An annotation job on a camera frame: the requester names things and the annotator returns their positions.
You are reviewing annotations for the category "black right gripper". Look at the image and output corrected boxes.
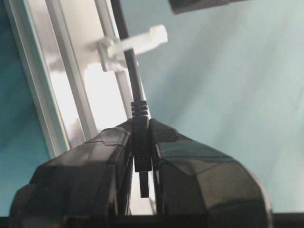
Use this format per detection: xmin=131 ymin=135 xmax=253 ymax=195
xmin=169 ymin=0 xmax=244 ymax=14

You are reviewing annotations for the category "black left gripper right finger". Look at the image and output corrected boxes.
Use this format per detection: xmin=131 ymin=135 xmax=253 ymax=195
xmin=149 ymin=119 xmax=273 ymax=228

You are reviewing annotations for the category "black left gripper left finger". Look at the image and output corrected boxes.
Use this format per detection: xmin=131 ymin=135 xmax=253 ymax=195
xmin=8 ymin=121 xmax=133 ymax=228

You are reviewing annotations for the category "black USB cable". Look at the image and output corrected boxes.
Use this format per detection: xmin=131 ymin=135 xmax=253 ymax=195
xmin=110 ymin=0 xmax=153 ymax=199

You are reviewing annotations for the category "white ring middle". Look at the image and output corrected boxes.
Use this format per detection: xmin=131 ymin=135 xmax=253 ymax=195
xmin=89 ymin=24 xmax=169 ymax=73

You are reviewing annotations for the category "aluminium rail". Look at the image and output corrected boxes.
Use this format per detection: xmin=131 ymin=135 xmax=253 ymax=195
xmin=3 ymin=0 xmax=157 ymax=216

